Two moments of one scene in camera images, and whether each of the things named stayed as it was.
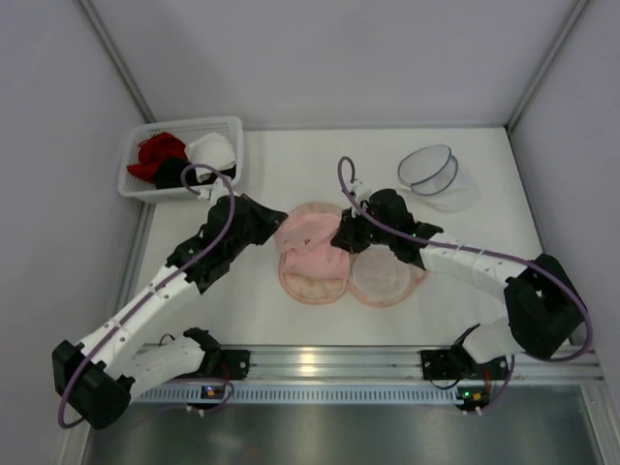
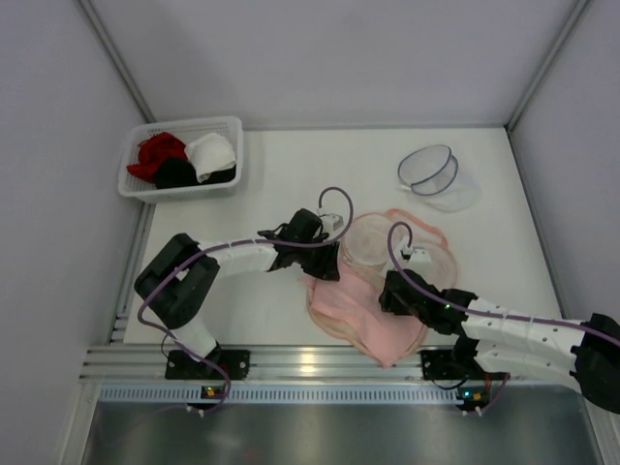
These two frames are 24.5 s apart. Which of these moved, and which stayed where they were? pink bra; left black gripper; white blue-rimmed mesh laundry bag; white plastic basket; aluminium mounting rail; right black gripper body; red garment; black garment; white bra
Moved: right black gripper body; pink bra; left black gripper
Stayed: white blue-rimmed mesh laundry bag; red garment; white plastic basket; white bra; aluminium mounting rail; black garment
